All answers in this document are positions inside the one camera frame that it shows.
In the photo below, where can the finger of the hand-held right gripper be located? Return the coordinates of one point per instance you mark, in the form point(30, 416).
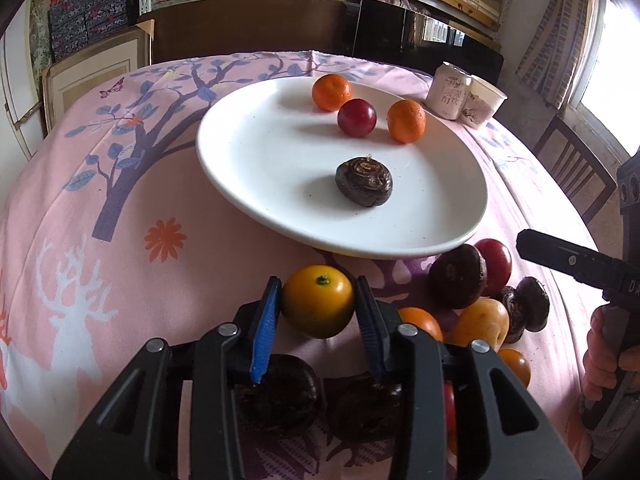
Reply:
point(570, 260)

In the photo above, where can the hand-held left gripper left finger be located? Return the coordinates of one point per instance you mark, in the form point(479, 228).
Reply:
point(265, 325)

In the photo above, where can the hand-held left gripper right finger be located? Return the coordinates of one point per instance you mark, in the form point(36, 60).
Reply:
point(367, 330)

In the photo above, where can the yellow-orange mandarin with stem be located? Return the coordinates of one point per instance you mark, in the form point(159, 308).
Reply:
point(317, 301)

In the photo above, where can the dark red plum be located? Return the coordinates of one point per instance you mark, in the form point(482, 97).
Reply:
point(500, 265)
point(356, 117)

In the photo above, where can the pale yellow round fruit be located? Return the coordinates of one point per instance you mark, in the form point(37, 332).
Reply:
point(482, 325)

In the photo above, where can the small red plum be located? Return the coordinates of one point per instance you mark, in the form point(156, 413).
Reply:
point(450, 410)

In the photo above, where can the white oval plate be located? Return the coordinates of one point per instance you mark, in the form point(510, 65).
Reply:
point(275, 160)

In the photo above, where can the person's right hand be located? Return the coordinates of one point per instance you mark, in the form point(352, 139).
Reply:
point(602, 355)

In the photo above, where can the dark wooden chair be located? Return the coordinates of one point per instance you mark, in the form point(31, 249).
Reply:
point(555, 132)

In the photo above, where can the white paper cup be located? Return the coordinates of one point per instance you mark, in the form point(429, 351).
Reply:
point(482, 102)

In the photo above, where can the pink printed tablecloth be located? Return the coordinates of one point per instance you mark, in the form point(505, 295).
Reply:
point(150, 185)

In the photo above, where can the bright window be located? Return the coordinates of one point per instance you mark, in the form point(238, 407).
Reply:
point(612, 75)

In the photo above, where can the white beverage can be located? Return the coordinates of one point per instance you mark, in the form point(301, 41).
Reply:
point(447, 90)

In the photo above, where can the checkered curtain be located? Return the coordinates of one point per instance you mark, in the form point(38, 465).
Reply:
point(560, 35)

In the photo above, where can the black glossy panel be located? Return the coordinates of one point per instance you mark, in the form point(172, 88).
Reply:
point(390, 30)

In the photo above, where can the brown wooden board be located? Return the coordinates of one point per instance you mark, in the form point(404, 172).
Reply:
point(250, 30)

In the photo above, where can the framed wooden panel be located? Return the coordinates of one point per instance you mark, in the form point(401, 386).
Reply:
point(85, 85)

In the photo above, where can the white door panel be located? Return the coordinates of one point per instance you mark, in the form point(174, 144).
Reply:
point(20, 85)

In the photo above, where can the stack of blue patterned boxes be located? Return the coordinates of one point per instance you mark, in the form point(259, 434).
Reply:
point(85, 20)

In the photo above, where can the mottled green board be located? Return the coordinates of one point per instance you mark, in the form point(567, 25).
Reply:
point(39, 25)

